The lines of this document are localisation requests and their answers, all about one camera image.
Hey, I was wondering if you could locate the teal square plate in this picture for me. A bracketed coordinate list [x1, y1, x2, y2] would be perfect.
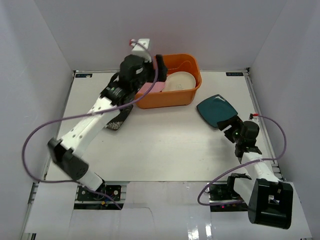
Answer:
[196, 94, 238, 128]

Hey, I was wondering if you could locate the cream plate with bear print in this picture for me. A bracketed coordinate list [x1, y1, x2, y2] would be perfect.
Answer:
[162, 71, 196, 92]

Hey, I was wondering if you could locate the pink round plate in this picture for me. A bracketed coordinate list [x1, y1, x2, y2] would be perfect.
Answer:
[137, 81, 165, 95]

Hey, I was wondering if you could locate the black floral square plate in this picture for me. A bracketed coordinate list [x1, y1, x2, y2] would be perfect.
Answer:
[105, 104, 134, 131]

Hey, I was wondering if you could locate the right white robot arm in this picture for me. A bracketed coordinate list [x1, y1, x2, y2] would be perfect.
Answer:
[217, 115, 294, 230]

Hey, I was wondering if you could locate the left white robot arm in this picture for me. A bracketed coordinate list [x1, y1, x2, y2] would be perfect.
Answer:
[47, 54, 168, 200]

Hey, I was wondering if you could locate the left dark corner label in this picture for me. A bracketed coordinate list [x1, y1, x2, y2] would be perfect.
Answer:
[74, 73, 93, 78]

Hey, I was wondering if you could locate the dark corner label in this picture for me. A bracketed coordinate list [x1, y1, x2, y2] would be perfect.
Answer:
[74, 73, 93, 78]
[226, 72, 244, 77]

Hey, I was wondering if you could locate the right dark corner label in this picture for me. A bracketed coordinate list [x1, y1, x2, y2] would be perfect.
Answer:
[226, 72, 244, 77]

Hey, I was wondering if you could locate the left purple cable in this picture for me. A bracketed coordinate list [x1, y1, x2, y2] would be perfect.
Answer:
[21, 42, 159, 211]

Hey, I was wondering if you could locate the purple cable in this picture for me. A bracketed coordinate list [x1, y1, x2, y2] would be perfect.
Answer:
[197, 113, 287, 207]
[21, 42, 159, 211]

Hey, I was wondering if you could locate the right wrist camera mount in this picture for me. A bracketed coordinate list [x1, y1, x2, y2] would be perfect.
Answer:
[249, 113, 259, 124]

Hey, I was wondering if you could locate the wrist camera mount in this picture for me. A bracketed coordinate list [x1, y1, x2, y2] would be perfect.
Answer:
[249, 113, 259, 124]
[129, 38, 151, 55]

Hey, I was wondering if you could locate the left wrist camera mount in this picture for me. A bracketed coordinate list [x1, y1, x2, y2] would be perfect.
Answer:
[129, 38, 151, 55]

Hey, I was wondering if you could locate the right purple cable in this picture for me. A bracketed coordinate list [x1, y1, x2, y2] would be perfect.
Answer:
[197, 113, 287, 207]

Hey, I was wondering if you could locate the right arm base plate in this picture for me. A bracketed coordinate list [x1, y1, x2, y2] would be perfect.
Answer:
[204, 183, 248, 213]

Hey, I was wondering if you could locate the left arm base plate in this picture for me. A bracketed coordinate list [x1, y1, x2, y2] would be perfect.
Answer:
[76, 184, 122, 202]

